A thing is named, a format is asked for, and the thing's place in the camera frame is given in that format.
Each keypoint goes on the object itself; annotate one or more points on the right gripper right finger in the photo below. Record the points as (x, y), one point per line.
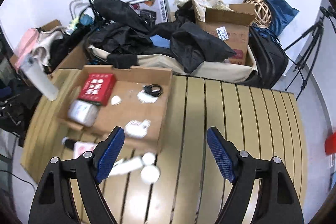
(277, 200)

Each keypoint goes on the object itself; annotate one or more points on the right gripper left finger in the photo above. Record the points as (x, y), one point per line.
(54, 202)

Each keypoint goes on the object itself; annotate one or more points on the pink wet wipes pack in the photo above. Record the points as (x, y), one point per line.
(81, 147)

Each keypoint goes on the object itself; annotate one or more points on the black charger plug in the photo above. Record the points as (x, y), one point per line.
(68, 143)

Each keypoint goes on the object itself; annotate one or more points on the white tube bottle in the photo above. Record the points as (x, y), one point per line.
(125, 166)

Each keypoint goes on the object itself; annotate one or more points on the white plastic jar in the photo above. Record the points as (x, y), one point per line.
(83, 113)

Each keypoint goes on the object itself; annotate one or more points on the small white round case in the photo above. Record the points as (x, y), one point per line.
(115, 100)

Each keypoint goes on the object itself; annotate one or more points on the red printed box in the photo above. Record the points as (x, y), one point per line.
(98, 88)

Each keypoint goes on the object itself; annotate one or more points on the red bucket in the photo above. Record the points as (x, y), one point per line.
(330, 144)

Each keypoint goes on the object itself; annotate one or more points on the folding slatted camping table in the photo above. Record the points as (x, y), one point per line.
(191, 188)

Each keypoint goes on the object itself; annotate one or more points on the black stroller cart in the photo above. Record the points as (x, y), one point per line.
(18, 103)

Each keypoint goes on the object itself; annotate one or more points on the shallow cardboard tray box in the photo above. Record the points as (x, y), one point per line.
(129, 83)

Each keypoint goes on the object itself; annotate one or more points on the white thermos bottle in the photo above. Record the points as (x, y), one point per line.
(38, 78)

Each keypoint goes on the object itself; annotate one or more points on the black suitcase bag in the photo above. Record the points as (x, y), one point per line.
(270, 59)

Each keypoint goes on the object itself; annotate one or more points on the large cardboard box left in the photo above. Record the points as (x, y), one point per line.
(63, 49)

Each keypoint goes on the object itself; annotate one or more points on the pink backpack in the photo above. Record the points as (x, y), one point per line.
(26, 45)

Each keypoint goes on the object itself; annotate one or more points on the black clothes pile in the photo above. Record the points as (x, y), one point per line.
(122, 37)

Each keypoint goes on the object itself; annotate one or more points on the open cardboard box back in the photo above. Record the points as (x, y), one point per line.
(230, 23)

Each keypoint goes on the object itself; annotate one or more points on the wicker ball lamp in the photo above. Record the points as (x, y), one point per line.
(263, 13)

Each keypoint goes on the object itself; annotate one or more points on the blue cushion bag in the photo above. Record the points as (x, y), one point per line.
(282, 14)

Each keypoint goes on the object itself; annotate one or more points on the printed appliance box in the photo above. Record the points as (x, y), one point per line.
(153, 12)

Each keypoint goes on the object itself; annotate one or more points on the camera tripod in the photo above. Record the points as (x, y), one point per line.
(316, 31)

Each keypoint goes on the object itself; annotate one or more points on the white folding chair frame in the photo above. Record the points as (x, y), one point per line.
(76, 6)

